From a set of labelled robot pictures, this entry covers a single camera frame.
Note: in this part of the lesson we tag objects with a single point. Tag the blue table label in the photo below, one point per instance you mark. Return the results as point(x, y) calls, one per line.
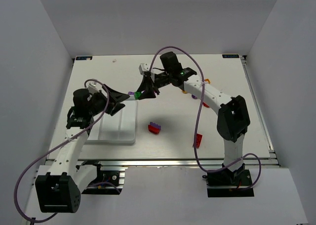
point(230, 55)
point(83, 58)

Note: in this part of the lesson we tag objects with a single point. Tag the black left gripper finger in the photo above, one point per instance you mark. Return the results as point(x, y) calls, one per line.
point(115, 97)
point(115, 108)

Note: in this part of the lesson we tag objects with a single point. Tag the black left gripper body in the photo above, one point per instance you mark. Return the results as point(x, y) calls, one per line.
point(106, 99)

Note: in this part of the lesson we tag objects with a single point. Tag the white divided sorting tray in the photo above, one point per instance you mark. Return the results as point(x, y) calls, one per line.
point(117, 129)

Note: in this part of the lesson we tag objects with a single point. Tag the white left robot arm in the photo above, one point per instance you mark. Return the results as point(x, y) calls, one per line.
point(59, 190)

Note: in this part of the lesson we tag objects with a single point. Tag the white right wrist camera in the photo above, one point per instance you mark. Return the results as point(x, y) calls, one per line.
point(144, 70)

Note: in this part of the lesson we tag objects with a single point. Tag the purple lego on red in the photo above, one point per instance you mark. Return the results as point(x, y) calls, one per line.
point(155, 125)

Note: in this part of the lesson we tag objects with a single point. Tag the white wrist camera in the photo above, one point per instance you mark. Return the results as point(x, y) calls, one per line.
point(144, 70)
point(92, 85)

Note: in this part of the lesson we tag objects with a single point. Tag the small green lego brick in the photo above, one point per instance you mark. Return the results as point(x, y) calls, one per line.
point(137, 94)

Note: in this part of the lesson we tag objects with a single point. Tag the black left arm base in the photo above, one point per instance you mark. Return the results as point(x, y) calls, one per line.
point(106, 182)

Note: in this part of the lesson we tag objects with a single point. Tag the red curved lego brick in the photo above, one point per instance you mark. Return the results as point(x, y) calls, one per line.
point(154, 129)

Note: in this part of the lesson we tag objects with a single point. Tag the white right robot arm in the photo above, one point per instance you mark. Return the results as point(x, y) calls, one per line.
point(232, 114)

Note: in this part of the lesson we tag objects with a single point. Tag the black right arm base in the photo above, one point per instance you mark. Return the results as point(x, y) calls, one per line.
point(219, 186)

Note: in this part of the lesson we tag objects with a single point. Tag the blue right table label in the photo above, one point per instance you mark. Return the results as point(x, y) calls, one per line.
point(230, 55)

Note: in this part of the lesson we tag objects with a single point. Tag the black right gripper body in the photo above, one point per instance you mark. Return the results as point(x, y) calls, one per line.
point(152, 81)

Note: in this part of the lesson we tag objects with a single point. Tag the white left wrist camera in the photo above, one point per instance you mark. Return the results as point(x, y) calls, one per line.
point(92, 85)

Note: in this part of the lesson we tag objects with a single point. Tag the blue left table label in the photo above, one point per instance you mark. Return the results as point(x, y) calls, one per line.
point(83, 58)

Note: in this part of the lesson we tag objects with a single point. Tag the red 2x4 lego brick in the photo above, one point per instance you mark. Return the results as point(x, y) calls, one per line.
point(198, 141)

